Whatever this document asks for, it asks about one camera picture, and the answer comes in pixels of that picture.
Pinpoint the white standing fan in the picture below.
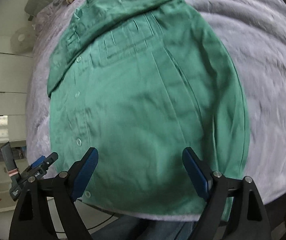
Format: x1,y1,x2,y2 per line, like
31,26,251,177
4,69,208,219
10,26,36,54

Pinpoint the green work jacket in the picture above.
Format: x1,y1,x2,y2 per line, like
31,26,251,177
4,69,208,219
47,0,250,221

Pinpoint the white wardrobe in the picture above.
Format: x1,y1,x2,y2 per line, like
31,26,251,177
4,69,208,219
0,36,33,212

